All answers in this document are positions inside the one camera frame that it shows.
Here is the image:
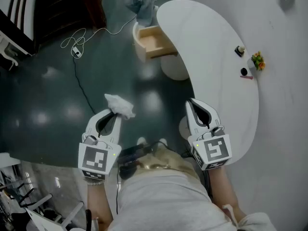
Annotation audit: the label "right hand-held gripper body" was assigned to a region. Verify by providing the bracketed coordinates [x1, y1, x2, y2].
[187, 125, 233, 171]

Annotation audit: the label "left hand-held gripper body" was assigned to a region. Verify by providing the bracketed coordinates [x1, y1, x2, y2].
[77, 133, 122, 180]

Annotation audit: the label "white plastic bag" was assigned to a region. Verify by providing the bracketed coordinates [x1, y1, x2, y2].
[104, 93, 136, 120]

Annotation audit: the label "wooden drawer with white front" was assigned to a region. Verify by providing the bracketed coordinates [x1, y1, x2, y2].
[132, 22, 179, 63]

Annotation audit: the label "person's left forearm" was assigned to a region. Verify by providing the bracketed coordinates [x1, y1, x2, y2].
[86, 180, 114, 226]

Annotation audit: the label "person's right forearm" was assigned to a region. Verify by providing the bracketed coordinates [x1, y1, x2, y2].
[208, 164, 246, 224]

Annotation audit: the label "black waist device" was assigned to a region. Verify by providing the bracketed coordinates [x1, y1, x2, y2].
[116, 143, 155, 180]

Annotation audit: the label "person's beige trousers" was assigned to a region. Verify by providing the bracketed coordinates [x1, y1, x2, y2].
[141, 145, 201, 180]

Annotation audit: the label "black stand with white knob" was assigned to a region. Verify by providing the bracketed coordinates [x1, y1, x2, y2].
[234, 45, 246, 57]

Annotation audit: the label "small potted flowers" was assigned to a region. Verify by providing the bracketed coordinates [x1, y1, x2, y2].
[247, 51, 266, 72]

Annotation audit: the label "person's grey shirt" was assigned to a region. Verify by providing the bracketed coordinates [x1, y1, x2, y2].
[105, 169, 277, 231]

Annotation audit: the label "dark wooden staircase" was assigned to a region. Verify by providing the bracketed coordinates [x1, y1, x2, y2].
[33, 0, 107, 53]

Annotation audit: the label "white furniture piece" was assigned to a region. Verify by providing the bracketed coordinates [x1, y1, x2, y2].
[0, 0, 37, 71]

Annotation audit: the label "white bead bracelet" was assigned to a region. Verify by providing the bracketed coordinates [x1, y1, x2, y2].
[83, 176, 107, 187]

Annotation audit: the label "black floor cable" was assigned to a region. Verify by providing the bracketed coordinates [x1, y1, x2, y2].
[72, 56, 97, 115]

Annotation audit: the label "gold chain belt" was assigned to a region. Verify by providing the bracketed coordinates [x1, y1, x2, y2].
[139, 162, 174, 171]

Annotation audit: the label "white shirt cord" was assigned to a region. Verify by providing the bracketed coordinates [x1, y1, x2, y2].
[222, 204, 239, 226]

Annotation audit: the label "white metal frame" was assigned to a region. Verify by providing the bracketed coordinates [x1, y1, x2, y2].
[24, 193, 85, 231]

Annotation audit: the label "white floor cable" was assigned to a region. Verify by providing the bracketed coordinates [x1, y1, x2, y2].
[60, 0, 174, 55]

